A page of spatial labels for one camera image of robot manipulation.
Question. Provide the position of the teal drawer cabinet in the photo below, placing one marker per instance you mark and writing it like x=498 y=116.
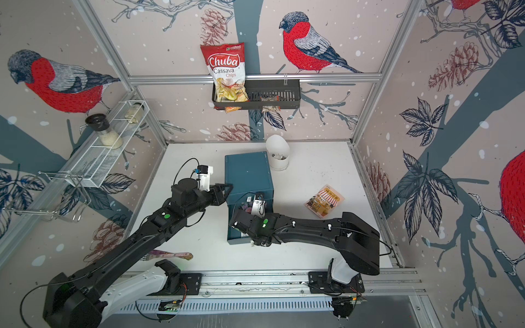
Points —
x=248 y=173

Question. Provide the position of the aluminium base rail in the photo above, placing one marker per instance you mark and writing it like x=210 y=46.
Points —
x=294 y=283

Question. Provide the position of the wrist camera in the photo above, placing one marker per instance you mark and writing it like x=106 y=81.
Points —
x=204 y=173
x=258 y=208

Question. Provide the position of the black-lidded spice jar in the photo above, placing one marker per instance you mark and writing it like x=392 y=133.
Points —
x=108 y=137

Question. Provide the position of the black wall basket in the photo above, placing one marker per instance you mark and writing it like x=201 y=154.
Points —
x=284 y=94

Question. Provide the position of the small jar on shelf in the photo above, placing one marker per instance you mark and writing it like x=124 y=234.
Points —
x=135 y=113

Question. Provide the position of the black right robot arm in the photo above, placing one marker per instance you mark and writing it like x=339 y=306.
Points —
x=354 y=239

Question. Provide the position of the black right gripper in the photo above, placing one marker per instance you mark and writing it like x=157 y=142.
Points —
x=265 y=217

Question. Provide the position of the white wire wall shelf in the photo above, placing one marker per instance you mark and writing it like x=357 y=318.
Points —
x=92 y=166

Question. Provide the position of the red Chuba cassava chips bag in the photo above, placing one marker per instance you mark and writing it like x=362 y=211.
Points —
x=226 y=64

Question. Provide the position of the chrome wire rack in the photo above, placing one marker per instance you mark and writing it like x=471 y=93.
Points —
x=50 y=196

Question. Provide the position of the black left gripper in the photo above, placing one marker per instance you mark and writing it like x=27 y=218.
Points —
x=218 y=193

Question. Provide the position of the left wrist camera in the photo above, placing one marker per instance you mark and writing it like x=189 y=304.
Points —
x=204 y=173

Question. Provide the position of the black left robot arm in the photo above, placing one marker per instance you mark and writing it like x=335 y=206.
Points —
x=77 y=300

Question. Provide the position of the yellow striped seed bag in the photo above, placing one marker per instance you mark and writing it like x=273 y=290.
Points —
x=324 y=201

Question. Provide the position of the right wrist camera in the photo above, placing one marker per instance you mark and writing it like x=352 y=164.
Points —
x=258 y=208

